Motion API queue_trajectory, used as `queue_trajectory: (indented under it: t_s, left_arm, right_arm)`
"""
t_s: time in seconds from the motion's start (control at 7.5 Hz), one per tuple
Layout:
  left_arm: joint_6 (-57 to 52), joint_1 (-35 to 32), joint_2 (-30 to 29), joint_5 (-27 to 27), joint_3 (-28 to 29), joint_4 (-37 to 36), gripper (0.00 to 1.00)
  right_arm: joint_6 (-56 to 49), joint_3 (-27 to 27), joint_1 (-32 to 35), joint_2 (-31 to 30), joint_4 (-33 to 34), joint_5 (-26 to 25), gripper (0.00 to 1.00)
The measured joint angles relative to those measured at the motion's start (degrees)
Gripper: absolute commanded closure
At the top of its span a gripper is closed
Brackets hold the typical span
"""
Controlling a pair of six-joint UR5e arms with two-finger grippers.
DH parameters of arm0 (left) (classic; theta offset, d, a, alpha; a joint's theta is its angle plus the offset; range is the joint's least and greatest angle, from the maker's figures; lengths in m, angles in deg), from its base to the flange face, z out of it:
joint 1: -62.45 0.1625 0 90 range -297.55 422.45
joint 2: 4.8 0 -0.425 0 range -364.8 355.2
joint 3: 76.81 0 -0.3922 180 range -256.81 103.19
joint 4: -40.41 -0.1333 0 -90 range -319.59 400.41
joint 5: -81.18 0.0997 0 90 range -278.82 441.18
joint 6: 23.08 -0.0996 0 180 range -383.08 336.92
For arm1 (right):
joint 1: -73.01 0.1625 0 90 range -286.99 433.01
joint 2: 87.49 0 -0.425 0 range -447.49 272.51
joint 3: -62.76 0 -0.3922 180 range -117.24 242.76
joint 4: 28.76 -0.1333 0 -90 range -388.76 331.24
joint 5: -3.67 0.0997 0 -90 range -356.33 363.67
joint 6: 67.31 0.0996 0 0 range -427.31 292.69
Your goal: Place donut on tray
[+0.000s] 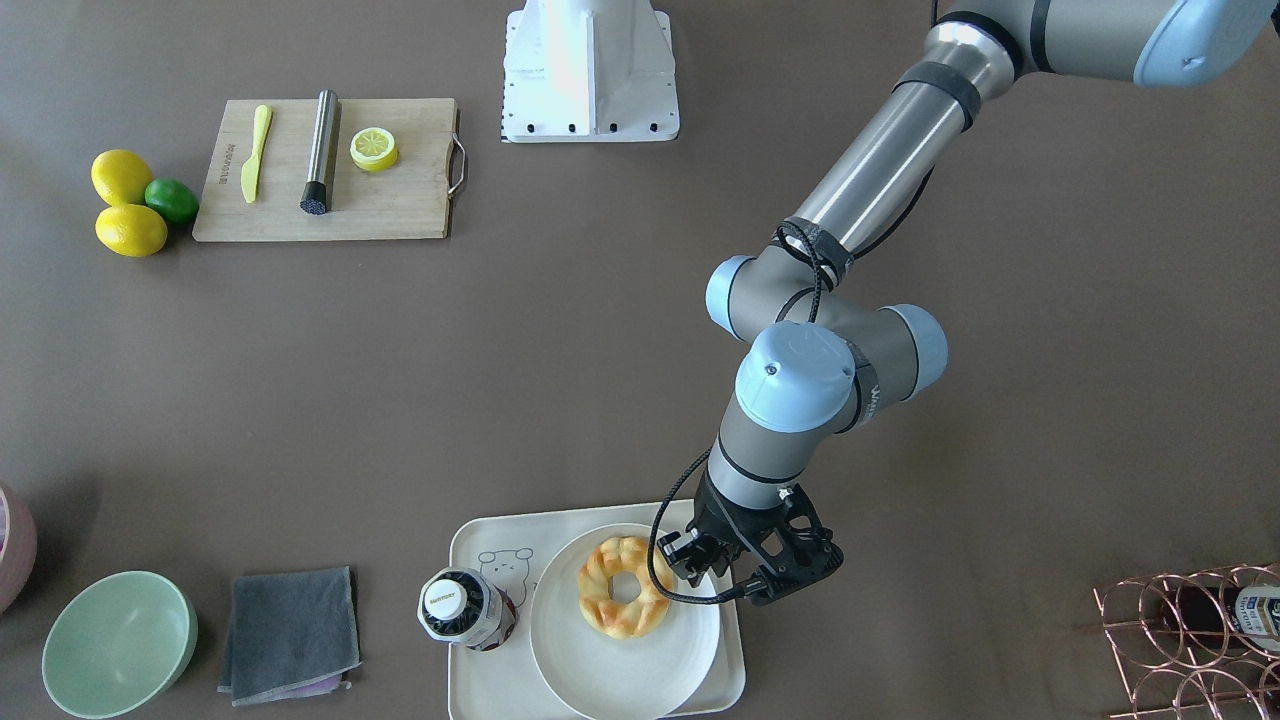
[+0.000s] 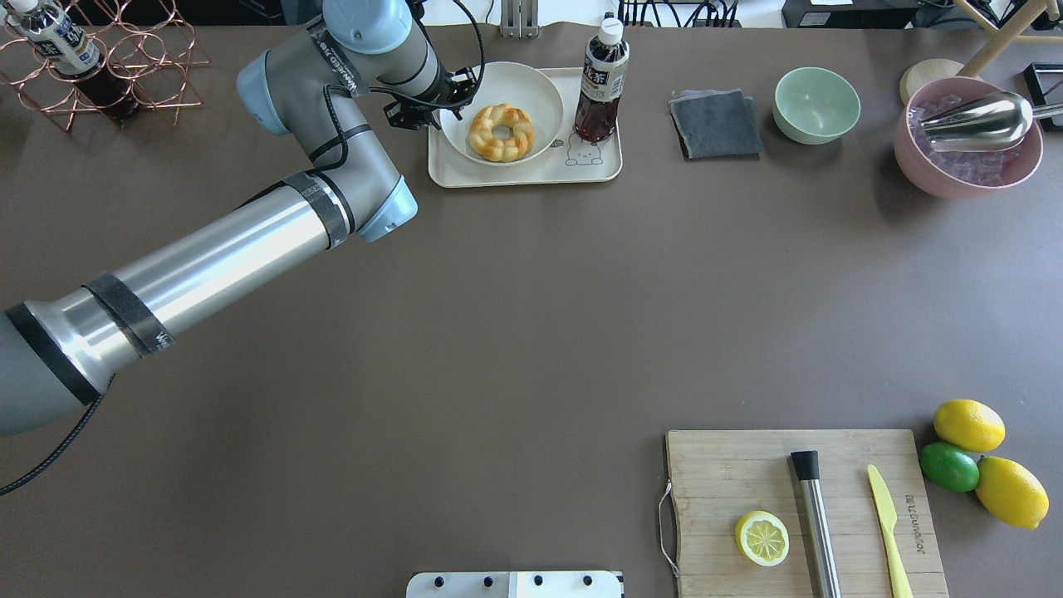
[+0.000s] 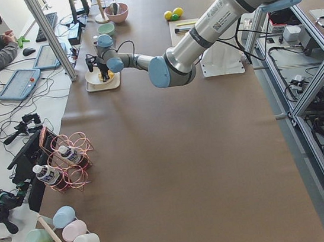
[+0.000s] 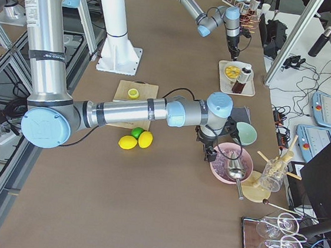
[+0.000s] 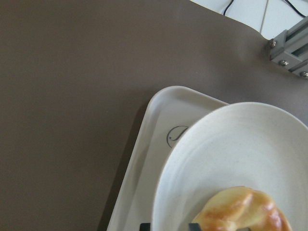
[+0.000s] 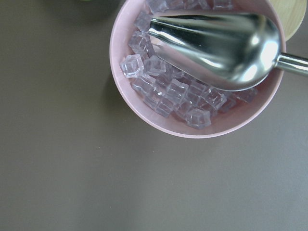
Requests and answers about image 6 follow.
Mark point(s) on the clear ice cubes pile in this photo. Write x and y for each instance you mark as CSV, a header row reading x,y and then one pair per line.
x,y
164,88

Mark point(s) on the pink bowl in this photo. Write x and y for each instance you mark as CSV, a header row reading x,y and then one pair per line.
x,y
222,124

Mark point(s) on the steel ice scoop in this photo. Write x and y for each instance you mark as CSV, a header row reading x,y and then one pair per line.
x,y
229,51

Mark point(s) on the round wooden coaster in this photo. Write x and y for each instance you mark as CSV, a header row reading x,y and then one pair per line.
x,y
291,14

